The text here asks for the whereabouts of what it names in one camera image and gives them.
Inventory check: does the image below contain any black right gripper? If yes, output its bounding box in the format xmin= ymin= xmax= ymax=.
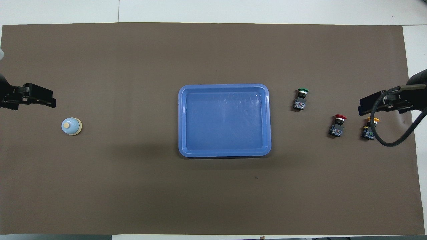
xmin=358 ymin=69 xmax=427 ymax=116

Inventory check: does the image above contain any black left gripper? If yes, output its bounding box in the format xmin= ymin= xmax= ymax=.
xmin=0 ymin=73 xmax=56 ymax=110

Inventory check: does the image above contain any yellow push button switch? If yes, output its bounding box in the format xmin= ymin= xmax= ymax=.
xmin=361 ymin=117 xmax=380 ymax=140

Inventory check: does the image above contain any red push button switch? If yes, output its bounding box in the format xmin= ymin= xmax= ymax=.
xmin=328 ymin=114 xmax=347 ymax=138

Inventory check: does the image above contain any green push button switch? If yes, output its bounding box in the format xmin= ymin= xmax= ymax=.
xmin=293 ymin=88 xmax=309 ymax=111

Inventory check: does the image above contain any light blue call bell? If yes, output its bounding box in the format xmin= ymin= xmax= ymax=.
xmin=61 ymin=117 xmax=83 ymax=136

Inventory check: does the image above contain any blue plastic tray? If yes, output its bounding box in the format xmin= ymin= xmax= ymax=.
xmin=178 ymin=83 xmax=272 ymax=158

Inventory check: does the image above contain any brown table mat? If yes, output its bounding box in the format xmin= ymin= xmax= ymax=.
xmin=0 ymin=22 xmax=426 ymax=235

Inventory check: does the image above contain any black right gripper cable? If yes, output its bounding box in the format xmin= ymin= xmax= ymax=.
xmin=370 ymin=85 xmax=427 ymax=147

